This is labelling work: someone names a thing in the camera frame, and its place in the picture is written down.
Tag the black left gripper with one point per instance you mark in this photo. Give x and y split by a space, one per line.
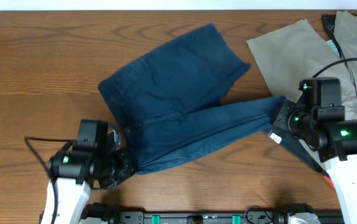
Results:
129 165

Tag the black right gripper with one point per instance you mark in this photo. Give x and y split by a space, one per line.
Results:
281 118

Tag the navy blue denim shorts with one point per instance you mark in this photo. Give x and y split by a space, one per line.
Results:
167 102

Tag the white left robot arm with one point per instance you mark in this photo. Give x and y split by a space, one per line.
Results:
72 175

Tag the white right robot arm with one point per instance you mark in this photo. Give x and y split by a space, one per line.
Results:
320 128

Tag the black garment with white tag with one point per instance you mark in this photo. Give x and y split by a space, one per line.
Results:
295 147

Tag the beige khaki shorts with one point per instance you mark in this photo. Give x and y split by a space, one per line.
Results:
297 52

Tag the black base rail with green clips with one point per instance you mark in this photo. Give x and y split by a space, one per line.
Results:
293 213

